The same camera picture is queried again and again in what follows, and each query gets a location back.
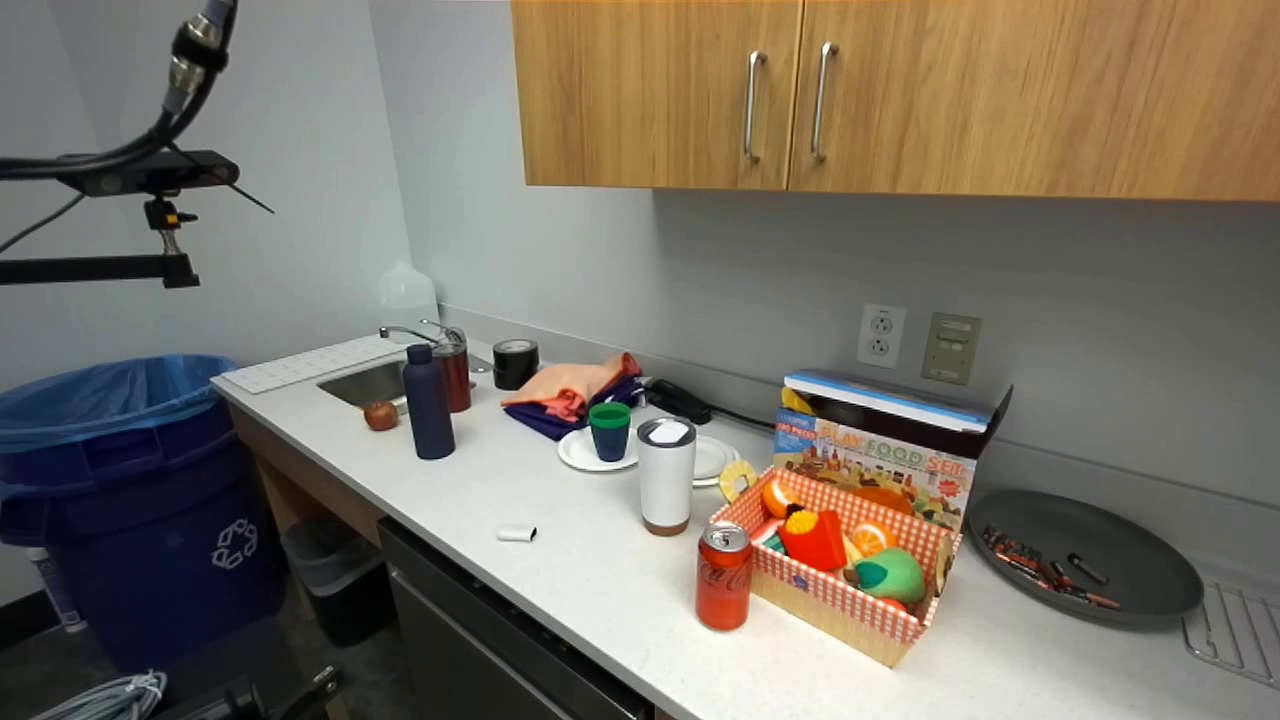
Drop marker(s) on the small white cylinder on counter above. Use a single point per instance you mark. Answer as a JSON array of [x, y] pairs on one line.
[[517, 535]]

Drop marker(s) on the blue cardboard toy box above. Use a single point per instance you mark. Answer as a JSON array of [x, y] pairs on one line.
[[893, 445]]

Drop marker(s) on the small brown round object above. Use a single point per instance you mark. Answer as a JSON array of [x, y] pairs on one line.
[[383, 418]]

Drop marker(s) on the dark red tumbler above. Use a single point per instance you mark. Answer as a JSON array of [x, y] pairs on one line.
[[452, 366]]

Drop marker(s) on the clear plastic jug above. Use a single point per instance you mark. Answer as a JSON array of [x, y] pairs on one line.
[[404, 302]]

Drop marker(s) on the green toy ball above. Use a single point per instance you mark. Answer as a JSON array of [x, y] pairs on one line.
[[889, 572]]

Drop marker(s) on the black stapler-like object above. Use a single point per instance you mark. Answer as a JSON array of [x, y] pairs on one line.
[[678, 400]]

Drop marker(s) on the rear white plate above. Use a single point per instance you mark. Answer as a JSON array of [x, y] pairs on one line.
[[710, 460]]

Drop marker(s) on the black mug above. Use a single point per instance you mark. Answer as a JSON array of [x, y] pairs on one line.
[[513, 362]]

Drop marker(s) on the orange patterned toy box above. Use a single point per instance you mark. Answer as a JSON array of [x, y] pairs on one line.
[[846, 567]]

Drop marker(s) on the white cylindrical tumbler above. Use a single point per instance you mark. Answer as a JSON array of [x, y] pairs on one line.
[[666, 474]]

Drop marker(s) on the blue recycling bin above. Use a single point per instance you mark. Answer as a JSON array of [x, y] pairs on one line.
[[141, 495]]

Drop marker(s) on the green cup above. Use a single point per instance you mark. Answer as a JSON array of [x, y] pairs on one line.
[[610, 418]]

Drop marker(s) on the small black waste bin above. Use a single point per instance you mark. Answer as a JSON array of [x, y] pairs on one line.
[[341, 578]]

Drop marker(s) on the white plate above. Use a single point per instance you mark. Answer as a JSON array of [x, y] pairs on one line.
[[581, 453], [710, 460]]

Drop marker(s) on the dark blue cup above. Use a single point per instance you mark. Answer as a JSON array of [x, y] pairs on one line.
[[610, 445]]

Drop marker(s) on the front white plate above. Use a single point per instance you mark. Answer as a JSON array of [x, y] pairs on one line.
[[581, 453]]

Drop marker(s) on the beige wall switch plate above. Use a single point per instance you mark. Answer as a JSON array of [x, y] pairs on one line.
[[951, 348]]

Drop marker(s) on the red orange toy fruit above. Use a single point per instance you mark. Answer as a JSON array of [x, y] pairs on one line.
[[812, 538]]

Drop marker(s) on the black dishwasher front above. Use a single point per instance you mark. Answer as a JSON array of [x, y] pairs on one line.
[[482, 657]]

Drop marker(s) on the orange soda can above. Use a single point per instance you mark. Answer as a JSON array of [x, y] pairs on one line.
[[721, 578]]

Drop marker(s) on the white wall outlet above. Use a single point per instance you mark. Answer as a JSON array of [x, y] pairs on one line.
[[881, 333]]

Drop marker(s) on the dark blue water bottle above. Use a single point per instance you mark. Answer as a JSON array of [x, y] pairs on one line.
[[431, 404]]

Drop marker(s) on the steel sink basin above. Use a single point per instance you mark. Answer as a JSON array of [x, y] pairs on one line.
[[368, 384]]

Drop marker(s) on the dark grey round plate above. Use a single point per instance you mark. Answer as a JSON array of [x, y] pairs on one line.
[[1081, 562]]

